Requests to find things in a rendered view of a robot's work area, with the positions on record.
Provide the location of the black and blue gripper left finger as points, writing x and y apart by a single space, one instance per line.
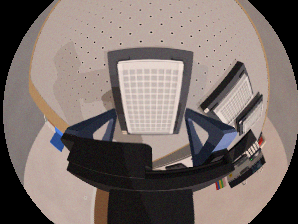
87 127

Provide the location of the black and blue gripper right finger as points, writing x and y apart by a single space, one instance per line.
220 136

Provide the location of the white well plate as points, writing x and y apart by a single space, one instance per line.
252 118
235 101
150 117

